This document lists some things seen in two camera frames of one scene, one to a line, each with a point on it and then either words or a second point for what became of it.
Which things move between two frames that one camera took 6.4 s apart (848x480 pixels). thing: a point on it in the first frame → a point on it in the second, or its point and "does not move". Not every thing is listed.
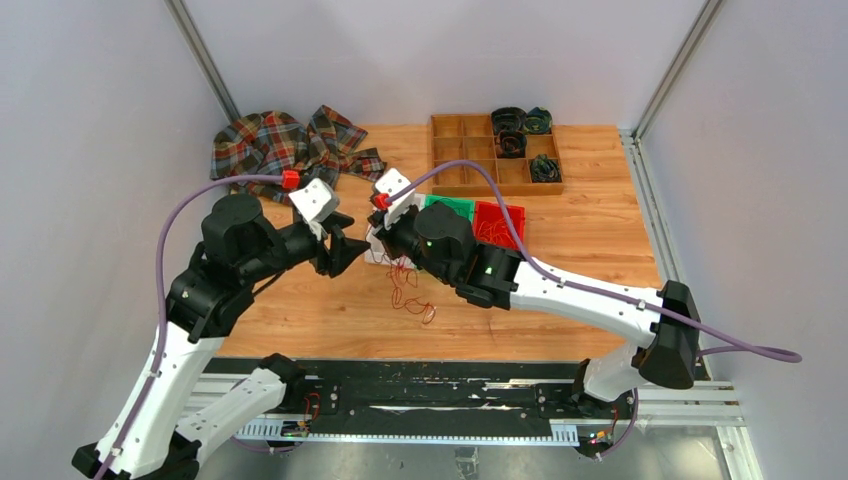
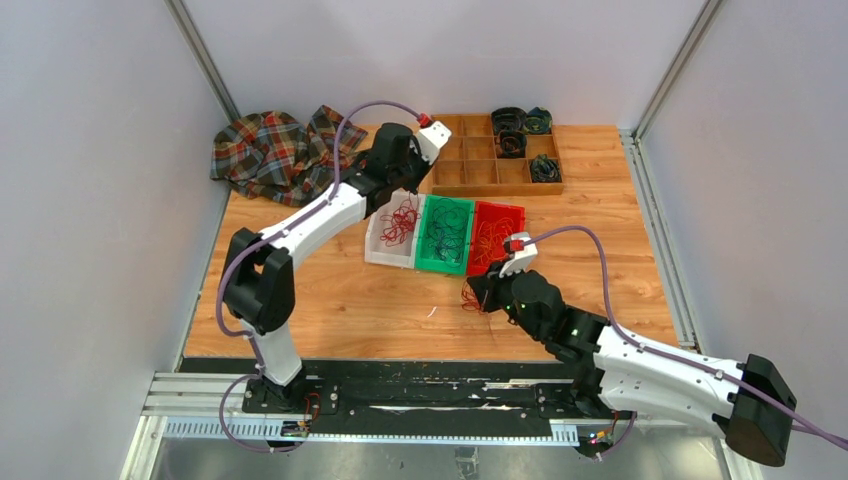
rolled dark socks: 511,144 does not move
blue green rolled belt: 539,121 does not move
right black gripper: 386,234 → 486,286
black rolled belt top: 508,119 does not move
